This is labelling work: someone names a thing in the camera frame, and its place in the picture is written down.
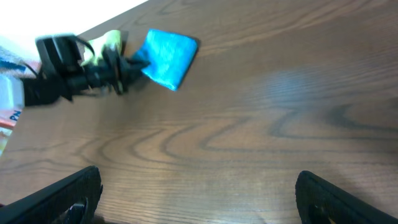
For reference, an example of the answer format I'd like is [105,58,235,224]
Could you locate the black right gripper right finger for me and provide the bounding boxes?
[295,170,397,224]

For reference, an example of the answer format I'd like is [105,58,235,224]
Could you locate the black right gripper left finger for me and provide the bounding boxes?
[1,166,103,223]

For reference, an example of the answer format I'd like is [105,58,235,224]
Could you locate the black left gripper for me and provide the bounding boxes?
[84,47,150,95]

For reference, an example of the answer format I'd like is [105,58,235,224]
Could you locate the blue microfiber cloth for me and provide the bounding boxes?
[132,29,199,91]

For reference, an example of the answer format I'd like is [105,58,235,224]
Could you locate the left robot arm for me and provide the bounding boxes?
[22,47,150,107]

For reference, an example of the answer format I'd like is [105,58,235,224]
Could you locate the folded green cloth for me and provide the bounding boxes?
[81,30,123,66]

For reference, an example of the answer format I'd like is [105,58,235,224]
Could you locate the background shelf clutter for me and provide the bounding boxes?
[1,36,41,152]

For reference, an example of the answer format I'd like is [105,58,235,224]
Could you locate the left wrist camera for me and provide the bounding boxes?
[35,34,83,78]

